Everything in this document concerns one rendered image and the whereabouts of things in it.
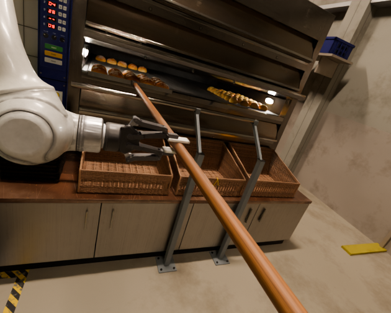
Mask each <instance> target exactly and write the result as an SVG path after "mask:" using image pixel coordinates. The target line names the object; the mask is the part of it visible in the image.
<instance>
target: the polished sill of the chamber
mask: <svg viewBox="0 0 391 313"><path fill-rule="evenodd" d="M81 77H82V78H87V79H92V80H96V81H101V82H104V83H110V84H115V85H118V86H123V87H127V88H132V89H134V88H133V87H132V85H131V84H125V83H120V82H116V81H111V80H108V79H103V78H98V77H95V76H89V75H88V71H85V70H82V71H81ZM140 88H141V89H142V91H146V92H149V93H155V94H160V95H164V96H169V97H172V98H177V99H182V100H186V101H191V102H196V103H200V104H205V105H208V106H213V107H219V108H222V109H228V110H231V111H237V112H242V113H245V114H250V115H254V116H259V117H264V118H268V119H273V120H278V121H281V122H282V121H283V120H284V118H283V117H281V116H277V115H274V114H268V113H265V112H260V111H256V110H252V109H247V108H244V107H239V106H234V105H231V104H226V103H223V102H218V101H213V100H209V99H205V98H200V97H197V96H191V95H188V94H183V93H179V92H175V91H173V92H172V94H169V93H164V92H161V91H156V90H152V89H147V88H142V87H140Z"/></svg>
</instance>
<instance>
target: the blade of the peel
mask: <svg viewBox="0 0 391 313"><path fill-rule="evenodd" d="M107 74H108V71H107ZM88 75H89V76H95V77H98V78H103V79H108V80H111V81H116V82H120V83H125V84H131V80H128V79H123V78H118V77H115V76H110V75H109V74H108V75H105V74H102V73H97V72H93V71H91V67H89V70H88ZM138 85H139V87H142V88H147V89H152V90H156V91H161V92H164V93H169V94H172V91H173V90H172V89H166V88H161V87H157V86H153V85H149V84H145V83H139V82H138Z"/></svg>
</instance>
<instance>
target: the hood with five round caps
mask: <svg viewBox="0 0 391 313"><path fill-rule="evenodd" d="M231 1H234V2H236V3H238V4H240V5H242V6H244V7H247V8H248V9H251V10H252V11H254V12H257V13H259V14H261V15H263V16H265V17H267V18H269V19H272V20H274V21H276V22H278V23H280V24H282V25H284V26H286V27H288V28H290V29H292V30H294V31H296V32H299V33H301V34H303V35H305V36H307V37H309V38H311V39H314V40H319V38H320V35H321V33H322V31H323V29H324V27H325V24H326V22H327V20H328V18H329V16H330V13H329V12H327V11H325V10H324V9H322V8H320V7H318V6H317V5H315V4H313V3H312V2H310V1H308V0H231Z"/></svg>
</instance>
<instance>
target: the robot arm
mask: <svg viewBox="0 0 391 313"><path fill-rule="evenodd" d="M134 125H135V126H138V125H140V126H142V127H146V128H149V129H154V130H159V131H162V132H159V131H142V130H137V129H136V128H134V127H133V126H134ZM145 138H166V140H167V141H169V142H178V143H188V144H190V141H189V140H188V139H187V138H184V137H179V135H178V134H174V133H169V132H168V129H167V128H166V126H165V125H161V124H157V123H154V122H150V121H147V120H143V119H140V118H139V117H137V116H133V117H132V120H131V121H130V123H129V124H117V123H112V122H106V124H104V120H103V119H102V118H98V117H90V116H86V115H79V114H75V113H72V112H70V111H67V110H65V108H64V106H63V105H62V103H61V101H60V98H59V97H58V95H57V93H56V91H55V88H54V87H53V86H50V85H49V84H47V83H45V82H44V81H42V80H41V79H40V78H39V77H38V76H37V74H36V73H35V72H34V69H33V68H32V65H31V64H30V62H29V59H28V57H27V54H26V52H25V49H24V46H23V44H22V40H21V37H20V33H19V28H18V24H17V18H16V12H15V9H14V3H13V0H0V156H1V157H3V158H4V159H6V160H8V161H11V162H14V163H18V164H21V165H38V164H42V163H47V162H49V161H52V160H54V159H56V158H58V157H59V156H60V155H62V154H63V153H64V152H66V151H79V152H94V153H99V152H100V150H101V148H103V150H104V151H110V152H121V153H123V154H124V155H125V159H126V162H127V163H129V162H131V161H160V159H161V157H162V156H163V155H167V156H174V154H176V152H175V151H174V149H173V147H162V148H158V147H153V146H150V145H146V144H143V143H140V142H139V141H140V139H145ZM133 150H138V151H144V152H149V153H129V152H131V151H133Z"/></svg>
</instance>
